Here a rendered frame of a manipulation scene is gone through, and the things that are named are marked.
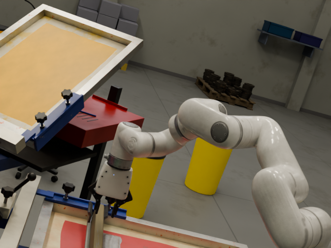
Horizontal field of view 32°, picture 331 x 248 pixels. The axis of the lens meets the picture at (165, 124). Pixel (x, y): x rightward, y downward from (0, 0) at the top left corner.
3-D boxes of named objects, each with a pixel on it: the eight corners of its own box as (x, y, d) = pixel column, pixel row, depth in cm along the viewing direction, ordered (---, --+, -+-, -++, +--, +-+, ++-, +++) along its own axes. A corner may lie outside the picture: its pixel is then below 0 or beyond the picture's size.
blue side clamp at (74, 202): (121, 226, 215) (126, 209, 214) (121, 232, 211) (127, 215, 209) (43, 207, 211) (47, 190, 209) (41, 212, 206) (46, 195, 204)
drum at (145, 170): (105, 215, 448) (125, 149, 435) (104, 197, 482) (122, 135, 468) (148, 225, 455) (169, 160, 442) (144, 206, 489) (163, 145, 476)
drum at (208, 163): (221, 200, 562) (241, 142, 547) (183, 191, 555) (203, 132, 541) (214, 184, 600) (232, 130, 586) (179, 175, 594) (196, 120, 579)
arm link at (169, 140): (181, 139, 155) (128, 162, 168) (210, 139, 165) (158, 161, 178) (173, 110, 157) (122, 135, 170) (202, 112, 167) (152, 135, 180)
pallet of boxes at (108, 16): (122, 63, 1173) (138, 8, 1145) (125, 71, 1099) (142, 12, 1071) (66, 47, 1148) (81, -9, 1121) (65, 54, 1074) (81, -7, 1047)
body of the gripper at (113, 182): (103, 161, 173) (93, 195, 175) (136, 170, 174) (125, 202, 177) (104, 153, 180) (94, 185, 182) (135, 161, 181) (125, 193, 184)
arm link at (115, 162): (105, 155, 172) (102, 164, 173) (133, 163, 173) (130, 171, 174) (105, 147, 179) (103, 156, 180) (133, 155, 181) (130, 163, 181)
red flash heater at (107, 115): (72, 107, 335) (77, 87, 332) (139, 135, 319) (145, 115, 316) (3, 116, 279) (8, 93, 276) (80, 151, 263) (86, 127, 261)
